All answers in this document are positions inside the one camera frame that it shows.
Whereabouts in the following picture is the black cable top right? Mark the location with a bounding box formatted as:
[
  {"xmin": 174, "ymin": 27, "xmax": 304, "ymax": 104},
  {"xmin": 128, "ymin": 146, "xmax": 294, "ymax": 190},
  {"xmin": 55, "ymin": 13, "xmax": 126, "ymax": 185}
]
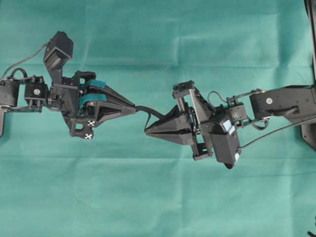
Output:
[{"xmin": 303, "ymin": 0, "xmax": 316, "ymax": 82}]

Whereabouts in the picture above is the right camera black cable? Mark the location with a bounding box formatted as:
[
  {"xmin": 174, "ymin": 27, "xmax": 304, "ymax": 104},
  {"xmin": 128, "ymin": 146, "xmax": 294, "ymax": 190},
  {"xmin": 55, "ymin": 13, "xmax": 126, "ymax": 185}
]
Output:
[{"xmin": 238, "ymin": 122, "xmax": 302, "ymax": 150}]

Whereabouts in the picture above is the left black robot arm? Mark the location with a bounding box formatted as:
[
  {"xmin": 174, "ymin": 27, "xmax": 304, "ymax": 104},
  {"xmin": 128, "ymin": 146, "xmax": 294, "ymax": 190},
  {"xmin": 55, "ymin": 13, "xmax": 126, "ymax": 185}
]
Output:
[{"xmin": 0, "ymin": 71, "xmax": 137, "ymax": 139}]

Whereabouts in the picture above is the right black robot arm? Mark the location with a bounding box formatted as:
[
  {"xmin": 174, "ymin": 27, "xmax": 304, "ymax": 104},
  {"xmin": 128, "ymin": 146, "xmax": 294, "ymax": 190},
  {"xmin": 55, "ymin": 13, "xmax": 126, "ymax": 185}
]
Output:
[{"xmin": 145, "ymin": 80, "xmax": 316, "ymax": 169}]

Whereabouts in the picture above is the black cable bottom right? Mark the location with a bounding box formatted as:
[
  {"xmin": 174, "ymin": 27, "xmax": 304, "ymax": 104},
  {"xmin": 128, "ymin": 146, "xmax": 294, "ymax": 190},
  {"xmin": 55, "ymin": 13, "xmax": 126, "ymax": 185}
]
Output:
[{"xmin": 307, "ymin": 216, "xmax": 316, "ymax": 237}]

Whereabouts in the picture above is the left camera black cable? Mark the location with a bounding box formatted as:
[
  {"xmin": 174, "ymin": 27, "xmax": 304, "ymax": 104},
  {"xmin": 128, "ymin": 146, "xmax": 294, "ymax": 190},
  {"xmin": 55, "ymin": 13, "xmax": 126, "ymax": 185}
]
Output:
[{"xmin": 0, "ymin": 42, "xmax": 51, "ymax": 77}]

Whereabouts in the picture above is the camera black cable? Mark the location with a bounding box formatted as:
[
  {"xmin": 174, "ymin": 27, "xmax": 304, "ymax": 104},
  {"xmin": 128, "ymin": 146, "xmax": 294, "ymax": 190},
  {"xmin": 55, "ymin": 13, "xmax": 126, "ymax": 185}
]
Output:
[
  {"xmin": 238, "ymin": 122, "xmax": 302, "ymax": 150},
  {"xmin": 0, "ymin": 42, "xmax": 51, "ymax": 77}
]

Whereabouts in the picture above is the green table cloth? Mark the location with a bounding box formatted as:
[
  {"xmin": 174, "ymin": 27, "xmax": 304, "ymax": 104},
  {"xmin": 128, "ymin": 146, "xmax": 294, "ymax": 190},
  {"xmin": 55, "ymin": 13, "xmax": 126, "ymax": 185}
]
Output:
[{"xmin": 0, "ymin": 0, "xmax": 316, "ymax": 237}]

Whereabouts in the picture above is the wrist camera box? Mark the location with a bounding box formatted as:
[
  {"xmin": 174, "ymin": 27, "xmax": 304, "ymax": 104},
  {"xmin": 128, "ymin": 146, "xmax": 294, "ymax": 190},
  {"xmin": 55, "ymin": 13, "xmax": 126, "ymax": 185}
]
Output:
[
  {"xmin": 210, "ymin": 115, "xmax": 241, "ymax": 169},
  {"xmin": 43, "ymin": 31, "xmax": 74, "ymax": 72}
]

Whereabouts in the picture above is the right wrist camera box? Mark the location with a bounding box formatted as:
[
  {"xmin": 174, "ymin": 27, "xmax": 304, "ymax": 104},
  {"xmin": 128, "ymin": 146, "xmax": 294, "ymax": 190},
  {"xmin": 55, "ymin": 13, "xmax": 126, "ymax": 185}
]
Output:
[{"xmin": 210, "ymin": 115, "xmax": 241, "ymax": 169}]

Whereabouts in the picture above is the black velcro strap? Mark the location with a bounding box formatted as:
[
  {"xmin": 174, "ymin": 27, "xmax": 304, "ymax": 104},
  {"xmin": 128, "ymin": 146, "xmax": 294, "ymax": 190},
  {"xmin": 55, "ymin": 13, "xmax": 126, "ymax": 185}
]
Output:
[{"xmin": 134, "ymin": 105, "xmax": 165, "ymax": 129}]

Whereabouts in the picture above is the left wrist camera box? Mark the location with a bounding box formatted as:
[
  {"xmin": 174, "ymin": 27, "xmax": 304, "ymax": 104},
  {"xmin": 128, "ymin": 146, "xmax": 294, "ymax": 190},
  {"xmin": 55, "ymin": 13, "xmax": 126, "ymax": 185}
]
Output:
[{"xmin": 43, "ymin": 31, "xmax": 74, "ymax": 72}]

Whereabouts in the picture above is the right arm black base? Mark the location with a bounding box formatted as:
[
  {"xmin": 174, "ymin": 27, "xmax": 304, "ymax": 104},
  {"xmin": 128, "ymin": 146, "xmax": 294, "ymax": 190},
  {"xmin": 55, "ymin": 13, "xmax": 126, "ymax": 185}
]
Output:
[{"xmin": 301, "ymin": 122, "xmax": 316, "ymax": 150}]

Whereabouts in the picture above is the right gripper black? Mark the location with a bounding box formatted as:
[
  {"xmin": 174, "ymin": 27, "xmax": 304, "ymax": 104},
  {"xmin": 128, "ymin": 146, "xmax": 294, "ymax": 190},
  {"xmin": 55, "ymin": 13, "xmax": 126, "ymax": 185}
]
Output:
[{"xmin": 145, "ymin": 80, "xmax": 216, "ymax": 160}]

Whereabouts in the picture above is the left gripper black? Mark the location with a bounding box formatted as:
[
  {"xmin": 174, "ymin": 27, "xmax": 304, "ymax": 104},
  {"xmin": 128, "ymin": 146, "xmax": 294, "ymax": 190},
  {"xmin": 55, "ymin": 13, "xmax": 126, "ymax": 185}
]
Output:
[{"xmin": 48, "ymin": 71, "xmax": 136, "ymax": 140}]

